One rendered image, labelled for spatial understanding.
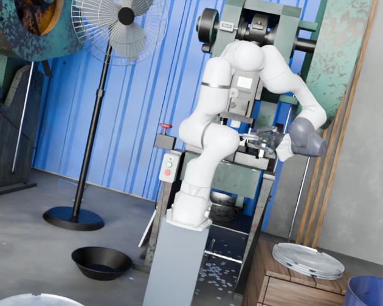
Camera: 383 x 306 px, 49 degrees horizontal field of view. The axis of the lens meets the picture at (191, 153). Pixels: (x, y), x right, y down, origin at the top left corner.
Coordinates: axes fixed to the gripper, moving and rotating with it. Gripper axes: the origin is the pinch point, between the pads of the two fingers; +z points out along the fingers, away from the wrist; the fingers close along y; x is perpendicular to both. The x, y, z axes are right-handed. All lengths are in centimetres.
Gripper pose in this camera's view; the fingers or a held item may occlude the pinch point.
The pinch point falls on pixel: (250, 136)
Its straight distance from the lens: 198.3
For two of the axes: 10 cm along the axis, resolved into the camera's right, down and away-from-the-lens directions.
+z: -6.6, -1.5, 7.4
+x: -7.3, -1.0, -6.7
